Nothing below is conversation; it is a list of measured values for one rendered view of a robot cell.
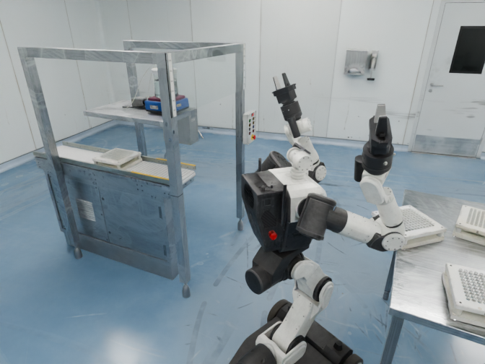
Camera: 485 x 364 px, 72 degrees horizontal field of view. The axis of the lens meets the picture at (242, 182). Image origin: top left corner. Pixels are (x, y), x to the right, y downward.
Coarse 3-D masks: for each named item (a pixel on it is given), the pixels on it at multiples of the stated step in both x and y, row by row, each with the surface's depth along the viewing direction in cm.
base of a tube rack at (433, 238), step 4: (424, 236) 162; (428, 236) 162; (432, 236) 162; (436, 236) 162; (444, 236) 162; (408, 240) 158; (412, 240) 158; (416, 240) 158; (420, 240) 158; (424, 240) 158; (428, 240) 159; (432, 240) 160; (436, 240) 161; (440, 240) 162; (408, 244) 156; (412, 244) 157; (416, 244) 158; (420, 244) 158; (424, 244) 159
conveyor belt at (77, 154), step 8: (64, 152) 271; (72, 152) 271; (80, 152) 271; (88, 152) 271; (96, 152) 271; (88, 160) 255; (128, 168) 241; (136, 168) 241; (144, 168) 241; (152, 168) 241; (160, 168) 241; (160, 176) 229; (168, 176) 229; (184, 176) 229; (192, 176) 235; (168, 184) 219
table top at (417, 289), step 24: (408, 192) 209; (432, 216) 183; (456, 216) 183; (456, 240) 163; (408, 264) 147; (432, 264) 147; (456, 264) 147; (480, 264) 147; (408, 288) 134; (432, 288) 134; (408, 312) 123; (432, 312) 123; (456, 336) 117; (480, 336) 113
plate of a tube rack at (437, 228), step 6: (414, 210) 175; (426, 216) 170; (432, 222) 164; (420, 228) 160; (426, 228) 160; (432, 228) 160; (438, 228) 160; (444, 228) 160; (408, 234) 155; (414, 234) 155; (420, 234) 155; (426, 234) 156; (432, 234) 158
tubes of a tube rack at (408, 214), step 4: (404, 212) 172; (408, 212) 172; (412, 212) 171; (404, 216) 169; (408, 216) 168; (412, 216) 168; (416, 216) 168; (404, 220) 165; (408, 220) 165; (412, 220) 164; (416, 220) 164; (420, 220) 165; (424, 220) 165; (404, 224) 161; (408, 224) 161; (412, 224) 162; (416, 224) 161; (420, 224) 161; (424, 224) 162; (428, 224) 162
